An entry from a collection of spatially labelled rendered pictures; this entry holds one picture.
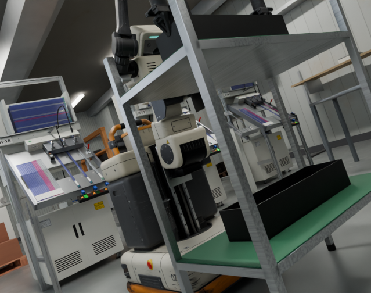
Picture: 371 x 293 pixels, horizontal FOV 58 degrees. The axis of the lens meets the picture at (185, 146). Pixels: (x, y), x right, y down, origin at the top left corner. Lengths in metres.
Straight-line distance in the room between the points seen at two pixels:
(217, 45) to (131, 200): 1.06
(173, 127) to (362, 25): 4.84
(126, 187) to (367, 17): 5.06
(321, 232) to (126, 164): 1.06
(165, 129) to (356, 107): 4.93
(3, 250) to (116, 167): 3.90
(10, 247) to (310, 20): 5.96
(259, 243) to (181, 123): 0.96
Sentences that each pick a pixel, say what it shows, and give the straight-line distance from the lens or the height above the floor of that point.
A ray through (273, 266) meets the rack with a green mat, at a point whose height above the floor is 0.35.
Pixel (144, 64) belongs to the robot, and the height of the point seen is 1.17.
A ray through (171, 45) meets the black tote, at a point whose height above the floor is 1.06.
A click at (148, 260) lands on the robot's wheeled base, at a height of 0.27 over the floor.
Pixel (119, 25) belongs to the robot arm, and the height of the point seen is 1.32.
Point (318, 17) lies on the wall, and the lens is 6.49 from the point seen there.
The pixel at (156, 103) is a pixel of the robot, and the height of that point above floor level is 0.96.
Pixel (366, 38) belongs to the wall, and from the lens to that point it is 6.13.
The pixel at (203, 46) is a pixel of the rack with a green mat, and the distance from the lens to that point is 0.90.
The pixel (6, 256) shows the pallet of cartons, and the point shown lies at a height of 0.21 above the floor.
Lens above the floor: 0.67
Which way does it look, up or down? 2 degrees up
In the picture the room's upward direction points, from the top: 19 degrees counter-clockwise
